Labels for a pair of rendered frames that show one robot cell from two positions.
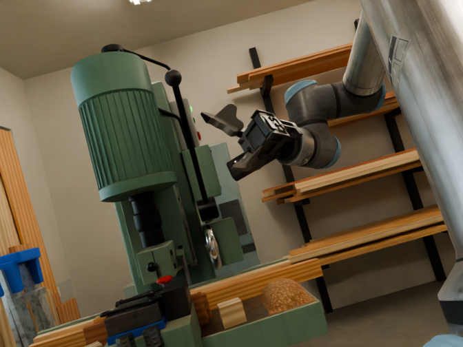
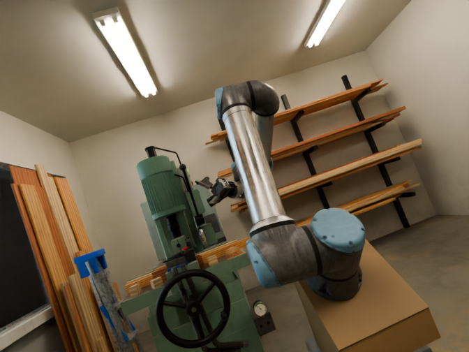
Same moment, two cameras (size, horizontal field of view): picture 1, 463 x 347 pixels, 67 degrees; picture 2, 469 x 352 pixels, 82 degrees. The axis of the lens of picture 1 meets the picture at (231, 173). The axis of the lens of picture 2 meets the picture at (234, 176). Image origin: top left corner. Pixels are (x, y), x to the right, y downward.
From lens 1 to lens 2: 65 cm
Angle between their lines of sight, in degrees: 6
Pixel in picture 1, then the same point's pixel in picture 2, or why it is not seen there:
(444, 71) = (247, 190)
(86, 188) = (116, 211)
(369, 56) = not seen: hidden behind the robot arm
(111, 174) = (158, 208)
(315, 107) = not seen: hidden behind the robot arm
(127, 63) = (162, 160)
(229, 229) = (209, 228)
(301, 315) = (239, 258)
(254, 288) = (222, 252)
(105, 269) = (131, 264)
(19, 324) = (100, 290)
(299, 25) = not seen: hidden behind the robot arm
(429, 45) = (245, 184)
